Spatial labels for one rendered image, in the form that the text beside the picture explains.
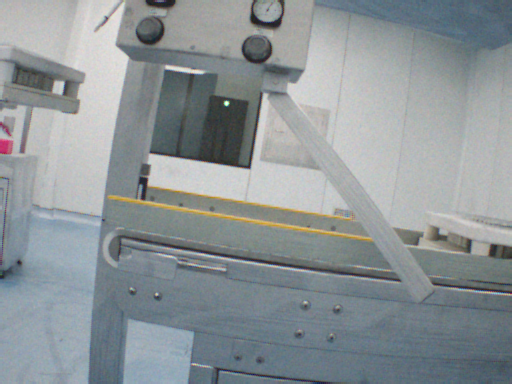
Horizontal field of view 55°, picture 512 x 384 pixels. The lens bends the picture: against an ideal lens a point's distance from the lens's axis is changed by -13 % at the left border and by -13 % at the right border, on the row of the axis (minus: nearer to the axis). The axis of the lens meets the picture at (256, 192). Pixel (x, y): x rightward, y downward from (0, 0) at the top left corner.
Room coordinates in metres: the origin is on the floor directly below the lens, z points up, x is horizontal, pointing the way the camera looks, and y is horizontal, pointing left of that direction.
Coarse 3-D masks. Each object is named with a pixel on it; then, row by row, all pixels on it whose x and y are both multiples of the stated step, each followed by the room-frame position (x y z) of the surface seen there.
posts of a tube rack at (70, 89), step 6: (0, 60) 0.62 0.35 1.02; (0, 66) 0.62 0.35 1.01; (6, 66) 0.62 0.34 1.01; (12, 66) 0.63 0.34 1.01; (0, 72) 0.62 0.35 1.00; (6, 72) 0.62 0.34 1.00; (12, 72) 0.63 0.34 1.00; (0, 78) 0.62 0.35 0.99; (6, 78) 0.62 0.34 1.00; (12, 78) 0.64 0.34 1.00; (66, 84) 0.83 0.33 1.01; (72, 84) 0.83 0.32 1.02; (78, 84) 0.84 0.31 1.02; (66, 90) 0.83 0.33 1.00; (72, 90) 0.83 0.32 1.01; (78, 90) 0.85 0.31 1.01; (72, 96) 0.83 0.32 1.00
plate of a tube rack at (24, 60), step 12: (0, 48) 0.62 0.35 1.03; (12, 48) 0.62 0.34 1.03; (12, 60) 0.62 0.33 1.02; (24, 60) 0.65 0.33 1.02; (36, 60) 0.68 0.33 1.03; (48, 60) 0.72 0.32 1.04; (36, 72) 0.74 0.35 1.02; (48, 72) 0.73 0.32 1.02; (60, 72) 0.76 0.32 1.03; (72, 72) 0.80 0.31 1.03; (84, 72) 0.85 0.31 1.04
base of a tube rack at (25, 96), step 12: (0, 84) 0.62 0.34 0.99; (12, 84) 0.64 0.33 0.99; (0, 96) 0.62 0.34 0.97; (12, 96) 0.64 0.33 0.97; (24, 96) 0.67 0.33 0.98; (36, 96) 0.71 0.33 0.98; (48, 96) 0.74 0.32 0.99; (60, 96) 0.78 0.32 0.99; (48, 108) 0.75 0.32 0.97; (60, 108) 0.79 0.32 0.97; (72, 108) 0.83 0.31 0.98
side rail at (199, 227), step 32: (128, 224) 0.63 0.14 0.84; (160, 224) 0.63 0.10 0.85; (192, 224) 0.63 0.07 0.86; (224, 224) 0.63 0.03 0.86; (256, 224) 0.63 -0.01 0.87; (320, 256) 0.63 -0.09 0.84; (352, 256) 0.64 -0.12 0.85; (416, 256) 0.64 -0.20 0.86; (448, 256) 0.64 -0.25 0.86; (480, 256) 0.64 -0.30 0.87
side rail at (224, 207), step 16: (160, 192) 0.90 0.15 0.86; (176, 192) 0.90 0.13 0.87; (192, 208) 0.90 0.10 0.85; (208, 208) 0.90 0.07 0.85; (224, 208) 0.90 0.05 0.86; (240, 208) 0.90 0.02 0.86; (256, 208) 0.90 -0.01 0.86; (272, 208) 0.90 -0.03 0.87; (288, 224) 0.90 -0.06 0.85; (304, 224) 0.91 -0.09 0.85; (320, 224) 0.91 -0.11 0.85; (336, 224) 0.91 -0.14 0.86; (352, 224) 0.91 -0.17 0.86; (416, 240) 0.91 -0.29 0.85
